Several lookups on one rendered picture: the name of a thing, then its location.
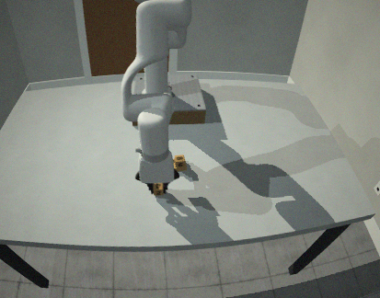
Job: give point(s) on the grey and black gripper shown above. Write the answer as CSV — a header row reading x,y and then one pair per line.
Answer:
x,y
162,172

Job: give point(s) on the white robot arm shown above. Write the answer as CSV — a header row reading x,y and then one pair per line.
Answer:
x,y
160,25

